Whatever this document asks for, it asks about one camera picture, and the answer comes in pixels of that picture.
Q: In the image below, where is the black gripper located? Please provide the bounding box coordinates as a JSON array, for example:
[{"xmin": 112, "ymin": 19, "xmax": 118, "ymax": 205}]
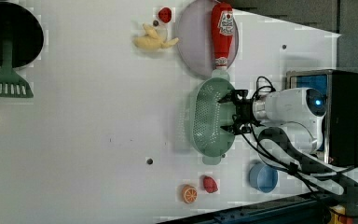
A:
[{"xmin": 218, "ymin": 90, "xmax": 260, "ymax": 134}]

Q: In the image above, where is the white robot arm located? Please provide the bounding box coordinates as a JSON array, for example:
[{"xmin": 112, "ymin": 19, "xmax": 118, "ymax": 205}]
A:
[{"xmin": 219, "ymin": 88, "xmax": 358, "ymax": 205}]

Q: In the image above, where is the blue plastic cup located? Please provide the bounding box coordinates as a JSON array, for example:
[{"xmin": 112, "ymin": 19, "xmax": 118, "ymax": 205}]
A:
[{"xmin": 249, "ymin": 163, "xmax": 278, "ymax": 193}]

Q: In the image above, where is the red toy fruit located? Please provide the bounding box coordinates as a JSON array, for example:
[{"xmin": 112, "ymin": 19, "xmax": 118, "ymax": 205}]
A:
[{"xmin": 202, "ymin": 175, "xmax": 218, "ymax": 193}]

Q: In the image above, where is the grey round plate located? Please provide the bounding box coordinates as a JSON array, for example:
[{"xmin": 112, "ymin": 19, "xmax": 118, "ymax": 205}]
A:
[{"xmin": 175, "ymin": 0, "xmax": 239, "ymax": 78}]

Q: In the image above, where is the orange slice toy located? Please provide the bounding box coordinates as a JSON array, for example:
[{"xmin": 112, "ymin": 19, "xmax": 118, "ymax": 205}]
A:
[{"xmin": 182, "ymin": 185, "xmax": 198, "ymax": 203}]

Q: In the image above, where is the red ketchup bottle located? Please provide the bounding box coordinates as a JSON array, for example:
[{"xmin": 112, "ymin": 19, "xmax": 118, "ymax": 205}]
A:
[{"xmin": 211, "ymin": 3, "xmax": 234, "ymax": 70}]

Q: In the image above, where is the yellow banana peel toy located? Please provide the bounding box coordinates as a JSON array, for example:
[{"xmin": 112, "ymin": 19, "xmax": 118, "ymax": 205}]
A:
[{"xmin": 132, "ymin": 23, "xmax": 179, "ymax": 50}]

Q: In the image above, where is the silver toaster oven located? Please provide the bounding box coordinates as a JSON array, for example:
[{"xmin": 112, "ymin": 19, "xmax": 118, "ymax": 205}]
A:
[{"xmin": 286, "ymin": 69, "xmax": 358, "ymax": 167}]

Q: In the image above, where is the red toy strawberry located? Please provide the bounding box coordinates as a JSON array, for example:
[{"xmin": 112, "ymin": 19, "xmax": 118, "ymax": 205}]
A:
[{"xmin": 158, "ymin": 7, "xmax": 172, "ymax": 23}]

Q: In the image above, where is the green slotted spatula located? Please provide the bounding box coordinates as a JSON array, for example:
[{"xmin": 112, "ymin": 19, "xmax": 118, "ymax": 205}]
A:
[{"xmin": 0, "ymin": 39, "xmax": 34, "ymax": 98}]

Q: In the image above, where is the black frying pan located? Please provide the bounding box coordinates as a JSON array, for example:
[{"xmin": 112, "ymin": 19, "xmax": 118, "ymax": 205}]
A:
[{"xmin": 0, "ymin": 2, "xmax": 44, "ymax": 68}]

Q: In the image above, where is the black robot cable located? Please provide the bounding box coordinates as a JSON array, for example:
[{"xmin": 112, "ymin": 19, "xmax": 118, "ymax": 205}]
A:
[{"xmin": 239, "ymin": 76, "xmax": 358, "ymax": 218}]

